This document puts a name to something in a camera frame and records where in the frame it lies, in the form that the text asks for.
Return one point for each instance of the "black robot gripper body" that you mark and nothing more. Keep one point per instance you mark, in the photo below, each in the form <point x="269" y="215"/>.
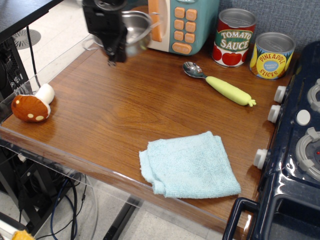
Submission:
<point x="104" y="20"/>

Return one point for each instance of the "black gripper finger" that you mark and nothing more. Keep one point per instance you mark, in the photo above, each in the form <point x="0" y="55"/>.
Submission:
<point x="121" y="55"/>
<point x="111" y="57"/>

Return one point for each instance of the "stainless steel pan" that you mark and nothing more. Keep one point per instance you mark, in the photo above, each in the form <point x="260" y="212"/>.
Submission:
<point x="139" y="26"/>

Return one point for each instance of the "light blue folded cloth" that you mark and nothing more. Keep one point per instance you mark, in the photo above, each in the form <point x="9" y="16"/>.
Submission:
<point x="191" y="167"/>

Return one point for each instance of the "clear acrylic table guard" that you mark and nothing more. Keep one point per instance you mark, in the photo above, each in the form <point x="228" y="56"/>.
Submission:
<point x="39" y="82"/>

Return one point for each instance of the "toy microwave oven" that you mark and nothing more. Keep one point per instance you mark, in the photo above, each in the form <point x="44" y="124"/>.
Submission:
<point x="183" y="26"/>

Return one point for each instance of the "black desk at left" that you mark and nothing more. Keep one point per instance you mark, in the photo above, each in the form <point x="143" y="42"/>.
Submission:
<point x="17" y="14"/>

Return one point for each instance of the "brown plush mushroom toy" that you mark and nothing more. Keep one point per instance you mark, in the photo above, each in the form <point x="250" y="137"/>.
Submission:
<point x="34" y="108"/>

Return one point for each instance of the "tomato sauce can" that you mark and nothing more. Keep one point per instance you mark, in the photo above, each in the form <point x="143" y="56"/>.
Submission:
<point x="234" y="32"/>

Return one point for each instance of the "pineapple slices can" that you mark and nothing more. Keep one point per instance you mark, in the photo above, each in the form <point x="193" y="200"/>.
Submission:
<point x="272" y="54"/>

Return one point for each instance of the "dark blue toy stove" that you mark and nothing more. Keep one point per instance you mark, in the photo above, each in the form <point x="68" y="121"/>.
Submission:
<point x="288" y="204"/>

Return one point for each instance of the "spoon with green handle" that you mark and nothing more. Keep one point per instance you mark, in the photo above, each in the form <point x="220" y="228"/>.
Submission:
<point x="227" y="90"/>

